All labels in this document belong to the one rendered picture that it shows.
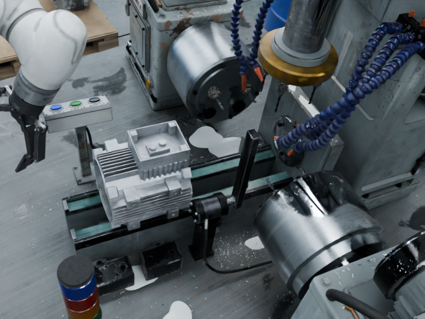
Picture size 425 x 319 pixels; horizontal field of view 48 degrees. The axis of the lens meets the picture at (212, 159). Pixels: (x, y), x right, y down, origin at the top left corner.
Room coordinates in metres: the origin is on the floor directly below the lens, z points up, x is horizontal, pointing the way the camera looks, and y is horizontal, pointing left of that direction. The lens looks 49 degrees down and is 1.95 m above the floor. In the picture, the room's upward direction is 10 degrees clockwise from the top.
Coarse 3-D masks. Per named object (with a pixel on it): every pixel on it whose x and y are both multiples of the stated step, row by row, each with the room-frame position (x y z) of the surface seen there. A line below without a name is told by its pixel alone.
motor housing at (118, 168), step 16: (96, 160) 0.69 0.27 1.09; (112, 160) 0.69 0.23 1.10; (128, 160) 0.69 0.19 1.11; (96, 176) 0.73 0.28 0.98; (112, 176) 0.64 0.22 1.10; (128, 176) 0.66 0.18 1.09; (176, 176) 0.70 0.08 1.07; (144, 192) 0.64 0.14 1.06; (160, 192) 0.65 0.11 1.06; (112, 208) 0.59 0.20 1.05; (144, 208) 0.63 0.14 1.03; (160, 208) 0.65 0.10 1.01
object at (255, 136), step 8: (248, 136) 0.70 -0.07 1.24; (256, 136) 0.70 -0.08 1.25; (248, 144) 0.70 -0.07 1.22; (256, 144) 0.69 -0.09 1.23; (248, 152) 0.69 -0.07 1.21; (256, 152) 0.70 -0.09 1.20; (240, 160) 0.71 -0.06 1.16; (248, 160) 0.69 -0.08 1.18; (240, 168) 0.70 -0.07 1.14; (248, 168) 0.69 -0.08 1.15; (240, 176) 0.70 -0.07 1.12; (248, 176) 0.69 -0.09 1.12; (240, 184) 0.69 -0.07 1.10; (232, 192) 0.71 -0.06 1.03; (240, 192) 0.69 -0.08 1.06; (232, 200) 0.69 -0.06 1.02; (240, 200) 0.69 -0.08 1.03
